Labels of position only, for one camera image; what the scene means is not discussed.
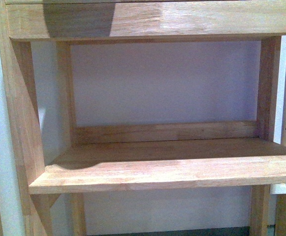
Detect wooden shelf unit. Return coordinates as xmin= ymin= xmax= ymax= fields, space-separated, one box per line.
xmin=0 ymin=0 xmax=286 ymax=236

